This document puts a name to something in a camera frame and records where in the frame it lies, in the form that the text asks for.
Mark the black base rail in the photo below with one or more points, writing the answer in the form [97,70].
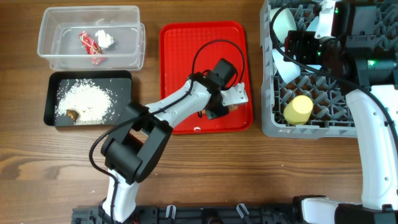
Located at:
[276,213]

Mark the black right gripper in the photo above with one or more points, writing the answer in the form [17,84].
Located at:
[305,40]

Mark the mint green bowl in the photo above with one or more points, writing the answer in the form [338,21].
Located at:
[284,23]

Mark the red plastic tray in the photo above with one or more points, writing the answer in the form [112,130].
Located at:
[204,43]

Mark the light blue bowl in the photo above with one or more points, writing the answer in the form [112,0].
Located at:
[288,71]

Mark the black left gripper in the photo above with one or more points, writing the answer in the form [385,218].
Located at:
[212,113]

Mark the white rice pile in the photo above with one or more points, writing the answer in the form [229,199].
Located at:
[93,103]

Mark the light blue plate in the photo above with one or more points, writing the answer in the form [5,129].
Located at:
[312,28]

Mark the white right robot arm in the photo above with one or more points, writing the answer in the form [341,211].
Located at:
[345,45]

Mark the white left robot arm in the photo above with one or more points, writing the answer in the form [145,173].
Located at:
[133,147]

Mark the clear plastic waste bin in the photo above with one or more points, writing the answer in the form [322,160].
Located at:
[59,42]

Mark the red snack wrapper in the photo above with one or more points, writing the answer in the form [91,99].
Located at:
[92,48]

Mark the brown food scrap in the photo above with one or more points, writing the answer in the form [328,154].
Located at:
[73,115]

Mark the crumpled white tissue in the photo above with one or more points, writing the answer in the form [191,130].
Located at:
[104,39]

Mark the black waste tray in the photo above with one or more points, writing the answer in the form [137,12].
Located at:
[119,81]

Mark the yellow plastic cup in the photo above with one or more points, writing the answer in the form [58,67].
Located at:
[298,111]

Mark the grey dishwasher rack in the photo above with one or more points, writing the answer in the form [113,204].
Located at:
[330,116]

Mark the orange carrot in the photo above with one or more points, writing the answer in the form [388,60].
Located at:
[230,107]

